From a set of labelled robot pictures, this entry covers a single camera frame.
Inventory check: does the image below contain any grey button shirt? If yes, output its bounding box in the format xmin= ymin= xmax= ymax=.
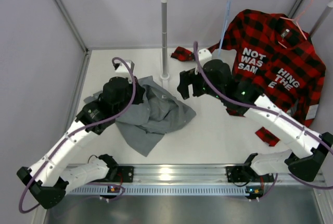
xmin=76 ymin=76 xmax=196 ymax=156

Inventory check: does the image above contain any blue wire hanger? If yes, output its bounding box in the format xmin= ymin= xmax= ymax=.
xmin=217 ymin=0 xmax=232 ymax=58

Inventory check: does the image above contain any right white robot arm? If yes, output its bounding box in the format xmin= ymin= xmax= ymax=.
xmin=177 ymin=59 xmax=332 ymax=186

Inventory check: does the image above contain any red black plaid shirt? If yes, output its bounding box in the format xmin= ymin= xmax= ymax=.
xmin=170 ymin=8 xmax=327 ymax=147

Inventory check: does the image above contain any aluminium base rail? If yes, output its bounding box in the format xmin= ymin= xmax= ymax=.
xmin=65 ymin=163 xmax=326 ymax=183

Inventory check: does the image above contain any aluminium frame post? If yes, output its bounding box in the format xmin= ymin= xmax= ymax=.
xmin=53 ymin=0 xmax=91 ymax=130

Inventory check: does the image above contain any pink wire hanger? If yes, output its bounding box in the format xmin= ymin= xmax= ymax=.
xmin=275 ymin=0 xmax=313 ymax=49

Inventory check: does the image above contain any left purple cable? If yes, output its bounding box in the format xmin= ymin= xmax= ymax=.
xmin=18 ymin=57 xmax=138 ymax=214

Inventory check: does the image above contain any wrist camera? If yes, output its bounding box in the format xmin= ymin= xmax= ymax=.
xmin=113 ymin=60 xmax=135 ymax=83
xmin=196 ymin=48 xmax=212 ymax=66

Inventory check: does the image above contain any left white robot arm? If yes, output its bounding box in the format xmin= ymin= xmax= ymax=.
xmin=17 ymin=77 xmax=145 ymax=209

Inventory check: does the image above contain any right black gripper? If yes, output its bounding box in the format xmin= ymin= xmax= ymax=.
xmin=178 ymin=68 xmax=224 ymax=101

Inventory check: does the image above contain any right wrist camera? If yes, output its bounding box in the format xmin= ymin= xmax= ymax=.
xmin=196 ymin=48 xmax=212 ymax=66

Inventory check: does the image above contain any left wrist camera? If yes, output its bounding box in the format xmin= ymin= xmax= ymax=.
xmin=113 ymin=60 xmax=135 ymax=83

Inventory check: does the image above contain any perforated cable tray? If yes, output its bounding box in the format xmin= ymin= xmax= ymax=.
xmin=69 ymin=184 xmax=262 ymax=196

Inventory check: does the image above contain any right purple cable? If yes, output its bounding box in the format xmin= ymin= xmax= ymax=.
xmin=193 ymin=41 xmax=333 ymax=200

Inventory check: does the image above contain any purple cable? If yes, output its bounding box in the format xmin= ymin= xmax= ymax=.
xmin=18 ymin=57 xmax=138 ymax=214
xmin=193 ymin=41 xmax=333 ymax=200

